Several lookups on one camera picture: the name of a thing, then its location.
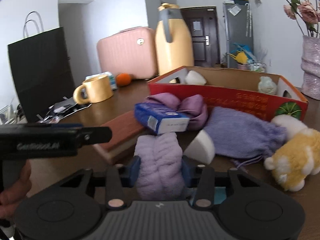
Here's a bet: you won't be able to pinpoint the dark brown door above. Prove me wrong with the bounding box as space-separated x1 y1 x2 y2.
181 7 220 67

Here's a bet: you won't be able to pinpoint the blue tissue box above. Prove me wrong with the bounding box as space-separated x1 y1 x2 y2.
85 71 118 91

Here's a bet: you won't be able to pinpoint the purple textured vase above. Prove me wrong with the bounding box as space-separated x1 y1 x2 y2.
301 36 319 100

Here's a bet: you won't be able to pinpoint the black paper bag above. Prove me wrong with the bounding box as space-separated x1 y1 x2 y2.
8 11 75 122

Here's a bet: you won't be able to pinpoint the red cardboard box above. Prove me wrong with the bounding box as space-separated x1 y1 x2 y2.
148 66 309 121

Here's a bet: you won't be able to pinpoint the dried pink roses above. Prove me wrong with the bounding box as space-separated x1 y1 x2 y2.
283 0 319 38

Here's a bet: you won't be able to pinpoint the yellow watering can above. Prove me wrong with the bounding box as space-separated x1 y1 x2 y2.
228 51 248 64

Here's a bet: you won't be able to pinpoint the purple satin bow scrunchie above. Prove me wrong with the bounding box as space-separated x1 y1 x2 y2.
144 93 208 130

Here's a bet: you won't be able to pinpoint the yellow thermos jug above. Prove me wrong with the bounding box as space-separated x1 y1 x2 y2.
155 3 194 75

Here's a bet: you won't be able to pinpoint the blue tissue pack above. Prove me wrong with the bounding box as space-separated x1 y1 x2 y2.
134 103 190 135

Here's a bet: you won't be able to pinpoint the person left hand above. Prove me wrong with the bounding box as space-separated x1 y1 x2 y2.
0 161 32 220

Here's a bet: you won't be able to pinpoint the lilac fluffy headband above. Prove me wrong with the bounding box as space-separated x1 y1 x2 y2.
135 133 184 200

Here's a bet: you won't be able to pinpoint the orange fruit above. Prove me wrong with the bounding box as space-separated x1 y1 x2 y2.
116 73 132 87

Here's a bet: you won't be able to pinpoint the white round sponge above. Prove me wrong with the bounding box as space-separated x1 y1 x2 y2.
183 129 215 165

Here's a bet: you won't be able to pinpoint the wire storage rack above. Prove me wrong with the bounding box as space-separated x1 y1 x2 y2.
247 60 267 73

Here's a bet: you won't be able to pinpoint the grey refrigerator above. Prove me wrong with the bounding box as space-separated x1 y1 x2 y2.
223 0 253 68

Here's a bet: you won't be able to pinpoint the purple knit pouch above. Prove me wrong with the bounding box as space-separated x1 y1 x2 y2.
203 107 287 165

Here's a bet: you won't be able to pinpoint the black packaging papers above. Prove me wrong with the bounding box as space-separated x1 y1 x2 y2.
37 97 91 124

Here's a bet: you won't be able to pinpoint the green soft ball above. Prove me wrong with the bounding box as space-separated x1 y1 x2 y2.
258 76 277 95

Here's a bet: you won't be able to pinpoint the yellow ceramic mug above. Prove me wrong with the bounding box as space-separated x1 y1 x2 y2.
73 75 113 105

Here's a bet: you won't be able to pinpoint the pink small suitcase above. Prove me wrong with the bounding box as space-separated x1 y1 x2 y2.
97 27 158 80

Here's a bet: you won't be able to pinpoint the red layered sponge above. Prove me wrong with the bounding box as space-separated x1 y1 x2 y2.
93 111 150 165

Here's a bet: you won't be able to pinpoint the yellow white plush toy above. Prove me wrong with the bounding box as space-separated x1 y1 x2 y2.
264 114 320 192

